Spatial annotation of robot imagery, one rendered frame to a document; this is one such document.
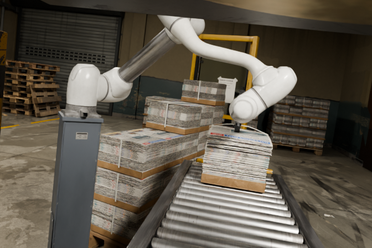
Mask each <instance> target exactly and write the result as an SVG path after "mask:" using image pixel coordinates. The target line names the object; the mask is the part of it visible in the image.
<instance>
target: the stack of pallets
mask: <svg viewBox="0 0 372 248"><path fill-rule="evenodd" d="M11 62H14V63H15V65H11ZM25 64H29V67H26V66H25ZM38 65H40V66H42V68H41V69H40V68H37V67H38ZM5 66H6V71H5V79H4V93H3V106H2V112H7V111H10V113H13V114H19V113H25V115H26V116H30V115H35V113H32V112H34V111H35V110H34V109H33V106H34V104H33V103H32V96H31V91H30V88H29V85H31V84H33V82H37V84H45V82H49V83H50V84H55V83H56V81H53V77H54V76H55V74H56V71H60V66H53V65H45V64H37V63H30V62H25V61H15V60H7V59H6V63H5ZM49 67H54V70H49ZM7 68H13V71H11V70H7ZM22 69H24V70H25V72H23V71H22ZM34 70H35V71H37V73H34ZM45 72H50V75H46V74H45ZM6 74H11V76H6ZM20 75H22V76H23V77H20ZM33 76H34V78H33ZM44 77H48V79H47V80H44ZM7 80H12V82H7ZM21 81H24V82H21ZM7 85H9V86H12V87H7ZM7 91H11V92H13V93H7ZM4 97H10V99H5V98H4ZM4 103H8V104H4ZM5 109H10V110H5Z"/></svg>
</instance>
